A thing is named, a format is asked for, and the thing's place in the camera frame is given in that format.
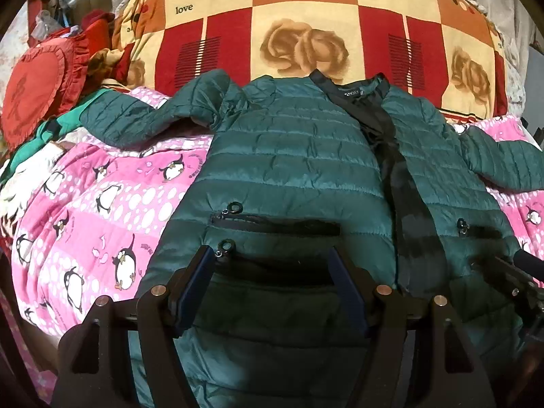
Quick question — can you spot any pink penguin print blanket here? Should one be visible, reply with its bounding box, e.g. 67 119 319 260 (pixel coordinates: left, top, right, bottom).
0 85 544 345

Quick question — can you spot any green cloth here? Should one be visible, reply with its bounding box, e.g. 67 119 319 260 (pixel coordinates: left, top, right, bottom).
7 105 88 171

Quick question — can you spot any red heart-shaped ruffled cushion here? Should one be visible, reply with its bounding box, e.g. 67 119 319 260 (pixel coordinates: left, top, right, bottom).
0 34 93 150

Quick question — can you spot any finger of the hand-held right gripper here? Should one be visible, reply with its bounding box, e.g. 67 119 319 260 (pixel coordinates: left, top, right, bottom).
474 250 544 296

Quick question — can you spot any red cloth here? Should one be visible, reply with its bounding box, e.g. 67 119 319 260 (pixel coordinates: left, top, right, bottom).
80 12 116 47

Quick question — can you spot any pale floral cloth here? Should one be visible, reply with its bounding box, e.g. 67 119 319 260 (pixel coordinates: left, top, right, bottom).
482 0 544 116

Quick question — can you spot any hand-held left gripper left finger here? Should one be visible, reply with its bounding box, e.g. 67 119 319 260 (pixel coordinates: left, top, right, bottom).
51 245 215 408

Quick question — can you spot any dark green puffer jacket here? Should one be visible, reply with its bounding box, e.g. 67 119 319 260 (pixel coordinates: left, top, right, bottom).
79 70 544 408

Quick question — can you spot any red orange rose print quilt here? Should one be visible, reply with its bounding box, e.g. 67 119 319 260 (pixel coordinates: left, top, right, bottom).
113 0 509 120

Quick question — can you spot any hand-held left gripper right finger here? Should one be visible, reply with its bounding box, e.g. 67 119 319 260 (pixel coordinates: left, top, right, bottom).
326 246 498 408

